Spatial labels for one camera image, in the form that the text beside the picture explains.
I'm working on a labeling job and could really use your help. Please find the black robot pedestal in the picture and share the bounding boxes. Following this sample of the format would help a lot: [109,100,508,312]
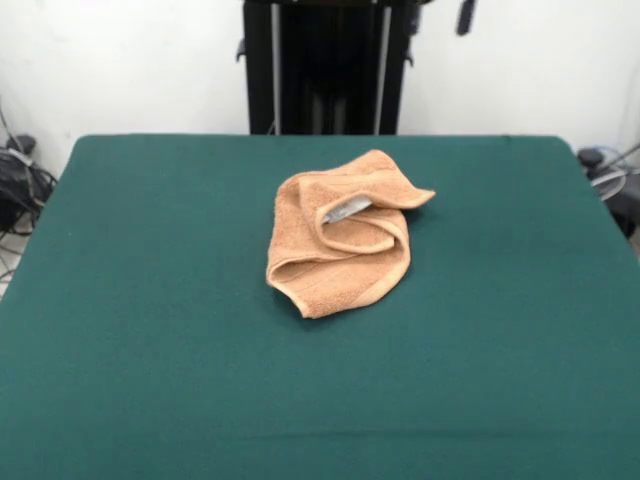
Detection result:
[235,0,436,136]

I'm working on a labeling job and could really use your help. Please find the tan terry towel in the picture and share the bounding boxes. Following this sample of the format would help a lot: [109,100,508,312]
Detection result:
[264,148,437,320]

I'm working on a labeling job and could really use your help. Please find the dark green table cloth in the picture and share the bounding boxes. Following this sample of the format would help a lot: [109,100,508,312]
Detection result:
[0,133,640,480]

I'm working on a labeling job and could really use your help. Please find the tangled black cables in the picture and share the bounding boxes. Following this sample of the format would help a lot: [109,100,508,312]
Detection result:
[0,133,59,241]
[577,144,640,241]

